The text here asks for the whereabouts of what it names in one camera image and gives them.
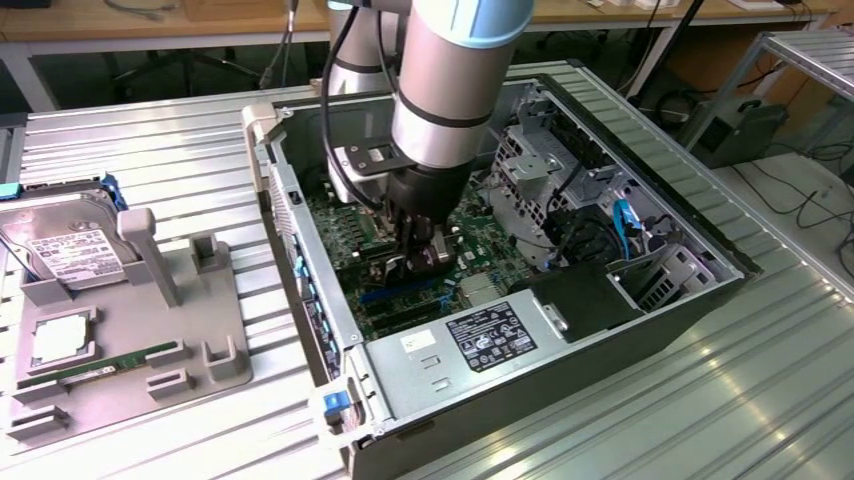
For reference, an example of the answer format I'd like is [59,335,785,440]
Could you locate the black chair base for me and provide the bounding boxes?
[110,47,266,94]

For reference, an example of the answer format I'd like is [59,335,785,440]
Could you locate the green RAM stick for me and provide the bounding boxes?
[18,348,155,393]

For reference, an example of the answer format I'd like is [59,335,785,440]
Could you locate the silver CPU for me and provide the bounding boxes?
[31,316,93,364]

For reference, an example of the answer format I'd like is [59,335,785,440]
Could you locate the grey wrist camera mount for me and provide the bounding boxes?
[326,143,412,206]

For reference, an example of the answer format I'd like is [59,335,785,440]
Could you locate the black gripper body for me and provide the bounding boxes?
[388,161,474,227]

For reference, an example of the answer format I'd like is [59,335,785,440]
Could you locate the silver hard disk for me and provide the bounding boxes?
[0,192,137,294]

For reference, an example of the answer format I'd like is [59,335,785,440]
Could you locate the black plastic air shroud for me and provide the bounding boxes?
[508,261,649,345]

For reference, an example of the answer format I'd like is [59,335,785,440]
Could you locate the grey coiled cable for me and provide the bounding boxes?
[105,0,182,23]

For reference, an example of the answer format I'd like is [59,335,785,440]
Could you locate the green motherboard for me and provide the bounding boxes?
[303,169,529,341]

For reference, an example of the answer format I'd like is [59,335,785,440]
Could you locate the metal slat side table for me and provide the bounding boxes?
[717,30,854,132]

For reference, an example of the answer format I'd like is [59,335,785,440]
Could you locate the thin black disk wire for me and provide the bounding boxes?
[0,237,34,283]

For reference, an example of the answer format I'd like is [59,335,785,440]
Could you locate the hanging black cable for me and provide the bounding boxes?
[262,0,299,90]

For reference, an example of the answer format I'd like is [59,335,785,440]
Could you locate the black floor cables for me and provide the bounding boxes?
[732,143,854,232]

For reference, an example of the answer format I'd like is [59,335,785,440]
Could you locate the grey parts rack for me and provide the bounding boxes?
[0,207,259,454]

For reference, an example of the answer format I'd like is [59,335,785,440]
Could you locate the open black PC case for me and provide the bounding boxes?
[241,73,766,480]

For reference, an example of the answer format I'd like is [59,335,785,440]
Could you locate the blue wire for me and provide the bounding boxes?
[609,198,640,263]

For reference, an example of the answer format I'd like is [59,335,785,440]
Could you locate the black expansion slot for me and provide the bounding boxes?
[365,294,450,323]

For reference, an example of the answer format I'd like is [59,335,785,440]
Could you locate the black coiled cable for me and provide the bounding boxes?
[656,91,697,127]

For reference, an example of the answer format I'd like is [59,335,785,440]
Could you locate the long wooden desk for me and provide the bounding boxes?
[0,0,837,45]

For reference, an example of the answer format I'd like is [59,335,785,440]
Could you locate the metal disk bay cage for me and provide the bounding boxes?
[489,122,633,252]

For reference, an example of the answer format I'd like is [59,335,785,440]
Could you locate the silver chipset heat sink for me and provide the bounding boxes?
[461,276,504,307]

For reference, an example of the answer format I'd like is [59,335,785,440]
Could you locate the grey power supply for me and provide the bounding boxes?
[364,293,566,422]

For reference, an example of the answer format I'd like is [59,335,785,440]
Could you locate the blue expansion slot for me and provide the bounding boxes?
[358,282,440,304]

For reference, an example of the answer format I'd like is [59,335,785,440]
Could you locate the black box with handle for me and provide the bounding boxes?
[690,98,792,170]

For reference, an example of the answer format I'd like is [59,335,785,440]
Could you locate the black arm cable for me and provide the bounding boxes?
[318,0,366,182]

